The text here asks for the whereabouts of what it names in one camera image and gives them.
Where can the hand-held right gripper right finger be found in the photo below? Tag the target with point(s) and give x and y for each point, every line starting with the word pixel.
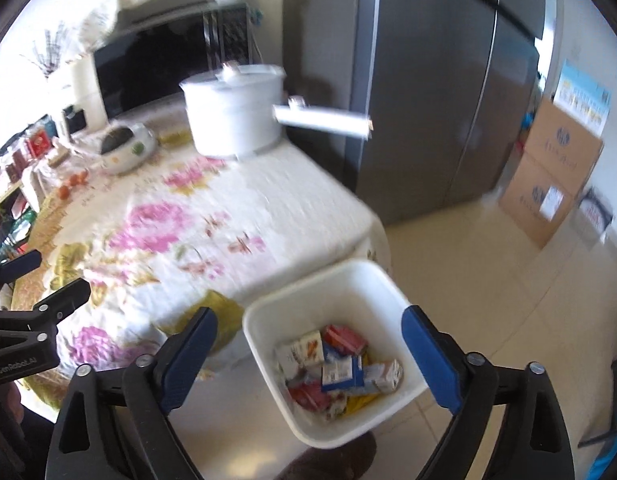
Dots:
pixel 433 360

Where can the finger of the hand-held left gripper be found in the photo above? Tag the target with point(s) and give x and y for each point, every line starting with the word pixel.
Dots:
pixel 18 262
pixel 66 297

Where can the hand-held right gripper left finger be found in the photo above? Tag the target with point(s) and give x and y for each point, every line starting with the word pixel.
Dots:
pixel 188 365

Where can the white brown drink carton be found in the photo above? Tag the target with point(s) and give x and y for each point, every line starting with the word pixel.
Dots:
pixel 383 376

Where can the blue white drink carton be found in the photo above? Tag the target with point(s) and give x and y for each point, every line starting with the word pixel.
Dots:
pixel 341 372

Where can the white plastic bin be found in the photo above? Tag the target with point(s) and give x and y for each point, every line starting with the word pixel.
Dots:
pixel 328 295

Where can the red wrapper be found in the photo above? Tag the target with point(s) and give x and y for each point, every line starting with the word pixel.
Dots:
pixel 311 396

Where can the person's left hand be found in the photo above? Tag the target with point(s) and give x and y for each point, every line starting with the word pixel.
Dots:
pixel 11 405

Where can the white plastic bag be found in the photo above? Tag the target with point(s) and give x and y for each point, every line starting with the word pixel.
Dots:
pixel 36 185

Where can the red package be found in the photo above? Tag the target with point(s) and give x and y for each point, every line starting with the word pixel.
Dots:
pixel 38 145

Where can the dark round fruit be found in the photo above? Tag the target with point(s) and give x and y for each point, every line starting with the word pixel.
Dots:
pixel 116 139

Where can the white ceramic bowl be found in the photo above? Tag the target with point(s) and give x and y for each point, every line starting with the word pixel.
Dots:
pixel 136 152

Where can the floral tablecloth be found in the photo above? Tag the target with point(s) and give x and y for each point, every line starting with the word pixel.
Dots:
pixel 268 210

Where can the brown cardboard box white label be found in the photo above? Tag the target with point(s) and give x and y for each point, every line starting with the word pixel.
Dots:
pixel 523 200

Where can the cream kitchen appliance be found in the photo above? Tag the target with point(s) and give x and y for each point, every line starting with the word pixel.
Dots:
pixel 83 85

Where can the dried branches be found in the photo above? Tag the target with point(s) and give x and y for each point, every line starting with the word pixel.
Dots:
pixel 51 57

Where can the printed paper bag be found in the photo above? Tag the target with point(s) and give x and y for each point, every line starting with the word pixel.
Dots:
pixel 596 212

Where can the black microwave oven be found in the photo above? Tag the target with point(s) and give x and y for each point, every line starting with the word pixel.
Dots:
pixel 148 65

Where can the white electric cooking pot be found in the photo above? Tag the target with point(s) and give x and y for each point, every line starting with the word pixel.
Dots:
pixel 228 115

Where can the grey refrigerator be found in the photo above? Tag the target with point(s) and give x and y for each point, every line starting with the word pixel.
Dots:
pixel 428 110

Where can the floral cover cloth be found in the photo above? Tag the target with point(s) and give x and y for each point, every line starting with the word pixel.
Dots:
pixel 103 15

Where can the blue white poster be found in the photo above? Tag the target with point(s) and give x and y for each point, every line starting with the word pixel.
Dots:
pixel 581 92

